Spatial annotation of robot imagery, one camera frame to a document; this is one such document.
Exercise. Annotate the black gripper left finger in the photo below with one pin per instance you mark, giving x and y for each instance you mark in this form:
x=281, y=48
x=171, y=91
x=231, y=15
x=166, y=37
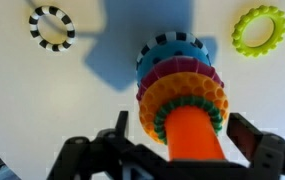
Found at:
x=88, y=156

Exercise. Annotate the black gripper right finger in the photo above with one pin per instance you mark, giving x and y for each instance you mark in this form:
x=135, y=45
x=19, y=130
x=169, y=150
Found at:
x=268, y=156

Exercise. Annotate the orange toy stake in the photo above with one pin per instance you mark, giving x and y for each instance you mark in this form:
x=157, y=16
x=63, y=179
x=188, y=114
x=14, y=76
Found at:
x=192, y=136

